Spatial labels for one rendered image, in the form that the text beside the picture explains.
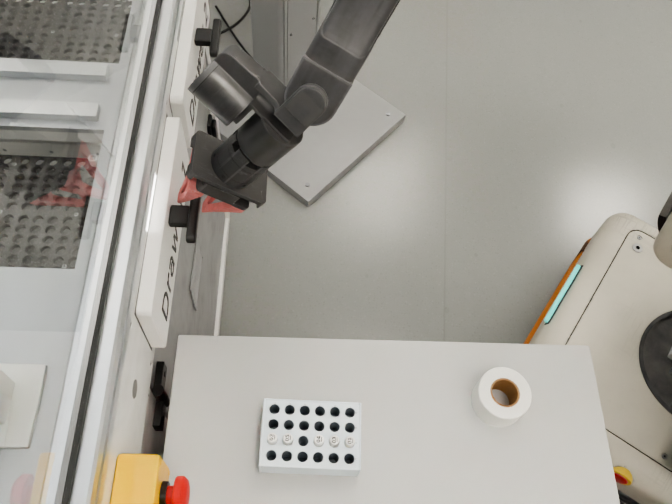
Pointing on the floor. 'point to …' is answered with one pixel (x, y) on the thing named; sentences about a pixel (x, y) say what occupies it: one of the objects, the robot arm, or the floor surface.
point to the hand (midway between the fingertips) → (194, 200)
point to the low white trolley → (390, 422)
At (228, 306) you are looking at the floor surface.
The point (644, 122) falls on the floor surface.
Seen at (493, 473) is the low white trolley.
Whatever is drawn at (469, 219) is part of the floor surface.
